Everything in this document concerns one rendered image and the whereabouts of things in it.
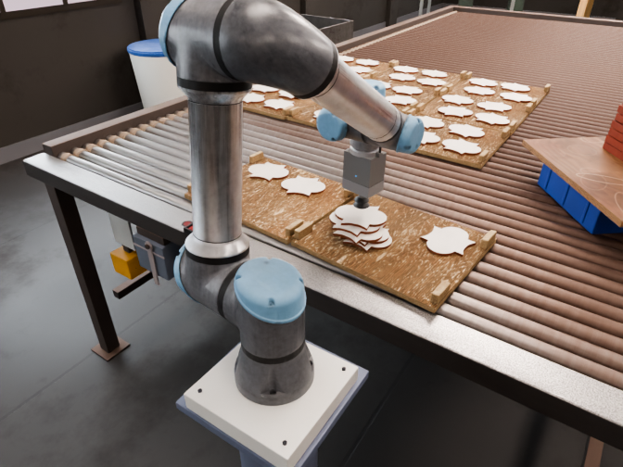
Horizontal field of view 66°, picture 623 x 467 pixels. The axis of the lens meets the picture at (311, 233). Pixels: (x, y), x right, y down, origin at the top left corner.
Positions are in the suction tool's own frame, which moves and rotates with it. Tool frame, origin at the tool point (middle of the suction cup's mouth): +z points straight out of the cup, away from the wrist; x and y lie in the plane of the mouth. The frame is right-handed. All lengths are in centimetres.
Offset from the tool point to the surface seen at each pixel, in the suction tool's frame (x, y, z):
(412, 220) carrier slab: -12.7, -8.3, 7.1
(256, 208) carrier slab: 12.3, 28.2, 7.1
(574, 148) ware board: -68, -29, -3
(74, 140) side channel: 27, 114, 6
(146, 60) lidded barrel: -120, 324, 38
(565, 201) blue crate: -51, -35, 6
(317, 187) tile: -7.9, 22.8, 6.2
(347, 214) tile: 2.6, 2.5, 2.8
